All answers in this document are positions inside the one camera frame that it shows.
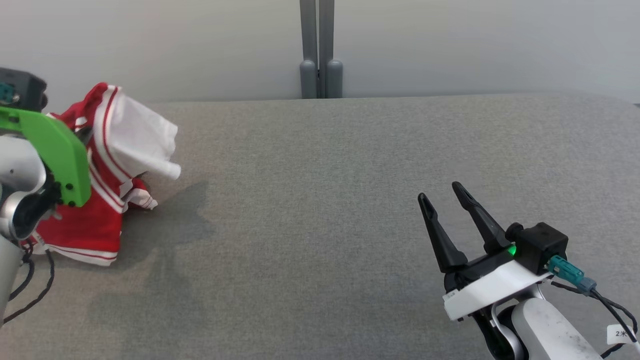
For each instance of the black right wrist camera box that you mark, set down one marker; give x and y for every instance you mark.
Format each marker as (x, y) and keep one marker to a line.
(542, 245)

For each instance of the teal camera connector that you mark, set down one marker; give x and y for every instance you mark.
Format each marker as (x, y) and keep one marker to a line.
(5, 94)
(567, 272)

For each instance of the grey metal partition post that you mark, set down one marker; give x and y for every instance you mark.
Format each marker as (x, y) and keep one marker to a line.
(330, 50)
(308, 50)

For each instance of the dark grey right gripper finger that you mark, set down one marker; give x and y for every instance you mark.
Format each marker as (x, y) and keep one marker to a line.
(442, 240)
(487, 225)

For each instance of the teal right camera connector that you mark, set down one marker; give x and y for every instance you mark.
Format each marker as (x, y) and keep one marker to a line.
(567, 272)

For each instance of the red white basketball jersey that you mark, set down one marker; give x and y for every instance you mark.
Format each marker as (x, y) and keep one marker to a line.
(135, 135)

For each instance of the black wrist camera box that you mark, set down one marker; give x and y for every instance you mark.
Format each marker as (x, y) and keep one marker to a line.
(25, 87)
(542, 245)

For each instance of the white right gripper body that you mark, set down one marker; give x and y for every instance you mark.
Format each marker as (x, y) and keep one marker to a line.
(495, 287)

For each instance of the teal left camera connector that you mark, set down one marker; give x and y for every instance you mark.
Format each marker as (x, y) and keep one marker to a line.
(5, 94)

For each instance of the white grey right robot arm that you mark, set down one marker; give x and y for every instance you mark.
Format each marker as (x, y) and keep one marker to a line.
(550, 330)

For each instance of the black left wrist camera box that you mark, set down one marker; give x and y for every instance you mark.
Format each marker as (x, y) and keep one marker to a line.
(25, 87)

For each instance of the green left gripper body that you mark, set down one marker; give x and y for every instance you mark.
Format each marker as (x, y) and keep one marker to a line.
(60, 150)

